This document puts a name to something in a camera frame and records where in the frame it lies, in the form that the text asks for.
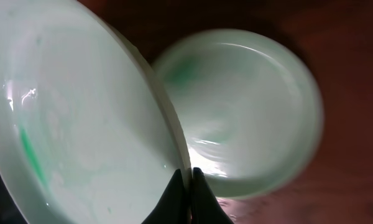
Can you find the light green front plate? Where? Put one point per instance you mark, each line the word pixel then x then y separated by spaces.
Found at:
pixel 250 109

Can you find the light green plate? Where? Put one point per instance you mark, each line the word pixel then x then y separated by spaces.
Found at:
pixel 250 109
pixel 87 132

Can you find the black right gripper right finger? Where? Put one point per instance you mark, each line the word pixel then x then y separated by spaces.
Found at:
pixel 205 208

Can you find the light green back plate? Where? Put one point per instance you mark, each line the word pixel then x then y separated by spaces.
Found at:
pixel 87 132

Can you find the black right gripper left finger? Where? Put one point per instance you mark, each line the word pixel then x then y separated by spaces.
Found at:
pixel 172 206

